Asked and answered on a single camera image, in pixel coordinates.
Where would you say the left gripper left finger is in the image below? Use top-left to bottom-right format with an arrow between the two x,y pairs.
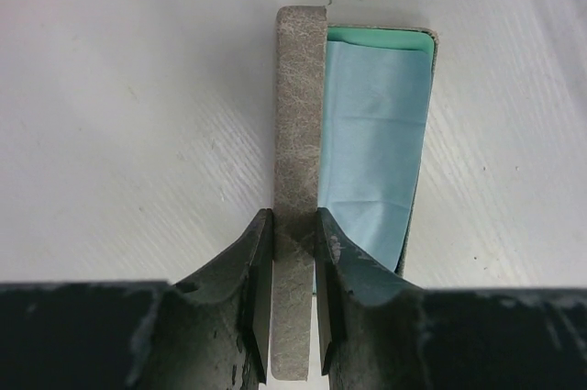
1,209 -> 273,389

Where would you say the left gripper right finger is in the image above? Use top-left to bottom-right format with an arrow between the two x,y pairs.
315,208 -> 586,389

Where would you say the blue cleaning cloth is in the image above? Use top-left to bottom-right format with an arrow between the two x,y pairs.
318,41 -> 432,271

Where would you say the grey glasses case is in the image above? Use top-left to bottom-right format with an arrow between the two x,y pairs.
268,6 -> 437,380

